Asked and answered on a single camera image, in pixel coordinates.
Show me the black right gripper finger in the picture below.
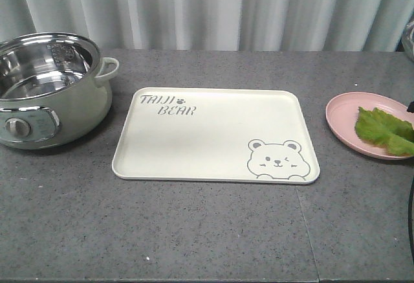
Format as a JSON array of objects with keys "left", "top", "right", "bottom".
[{"left": 406, "top": 102, "right": 414, "bottom": 113}]

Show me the pink round plate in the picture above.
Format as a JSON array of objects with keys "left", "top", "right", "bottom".
[{"left": 325, "top": 92, "right": 413, "bottom": 160}]

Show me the green lettuce leaf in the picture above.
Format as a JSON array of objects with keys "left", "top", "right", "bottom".
[{"left": 354, "top": 107, "right": 413, "bottom": 156}]

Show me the cream bear serving tray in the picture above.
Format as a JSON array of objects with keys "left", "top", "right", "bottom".
[{"left": 112, "top": 87, "right": 320, "bottom": 185}]

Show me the white blender appliance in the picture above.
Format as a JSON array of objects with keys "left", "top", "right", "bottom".
[{"left": 401, "top": 20, "right": 414, "bottom": 61}]

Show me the white pleated curtain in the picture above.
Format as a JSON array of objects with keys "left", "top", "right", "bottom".
[{"left": 1, "top": 0, "right": 413, "bottom": 51}]

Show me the pale green electric pot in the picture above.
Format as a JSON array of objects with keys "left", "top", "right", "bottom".
[{"left": 1, "top": 32, "right": 120, "bottom": 150}]

